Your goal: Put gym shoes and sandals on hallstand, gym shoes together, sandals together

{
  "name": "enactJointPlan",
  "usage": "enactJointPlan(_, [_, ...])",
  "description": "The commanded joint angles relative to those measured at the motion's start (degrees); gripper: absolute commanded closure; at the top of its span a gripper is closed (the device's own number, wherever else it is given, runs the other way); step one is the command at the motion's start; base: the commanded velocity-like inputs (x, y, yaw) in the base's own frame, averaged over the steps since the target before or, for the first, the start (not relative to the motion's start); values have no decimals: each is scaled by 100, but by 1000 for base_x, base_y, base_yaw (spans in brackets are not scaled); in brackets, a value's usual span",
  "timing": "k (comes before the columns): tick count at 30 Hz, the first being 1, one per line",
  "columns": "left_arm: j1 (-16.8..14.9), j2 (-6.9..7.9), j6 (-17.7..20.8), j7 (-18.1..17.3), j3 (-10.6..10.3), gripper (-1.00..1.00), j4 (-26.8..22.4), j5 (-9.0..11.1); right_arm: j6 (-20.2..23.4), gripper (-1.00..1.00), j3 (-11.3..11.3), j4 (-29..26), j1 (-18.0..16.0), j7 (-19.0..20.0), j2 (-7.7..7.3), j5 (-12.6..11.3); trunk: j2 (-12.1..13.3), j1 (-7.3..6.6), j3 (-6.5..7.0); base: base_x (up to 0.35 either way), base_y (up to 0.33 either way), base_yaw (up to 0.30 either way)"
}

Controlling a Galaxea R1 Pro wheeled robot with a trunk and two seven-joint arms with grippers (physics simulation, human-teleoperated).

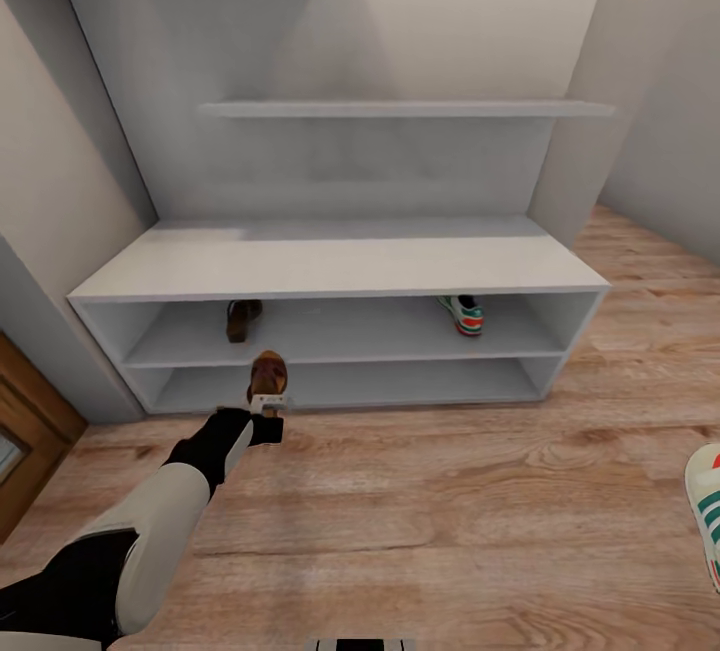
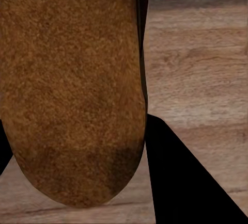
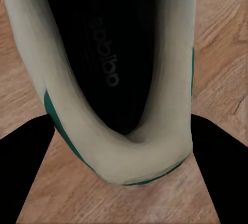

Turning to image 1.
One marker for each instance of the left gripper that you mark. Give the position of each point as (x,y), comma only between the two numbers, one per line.
(270,429)

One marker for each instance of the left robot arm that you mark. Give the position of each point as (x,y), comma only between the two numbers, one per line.
(111,578)

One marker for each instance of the gym shoe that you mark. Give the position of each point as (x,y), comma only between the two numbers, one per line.
(468,313)
(702,480)

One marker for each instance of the door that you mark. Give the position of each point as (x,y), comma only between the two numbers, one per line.
(38,429)

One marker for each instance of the sandal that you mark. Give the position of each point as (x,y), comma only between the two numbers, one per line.
(239,315)
(268,376)

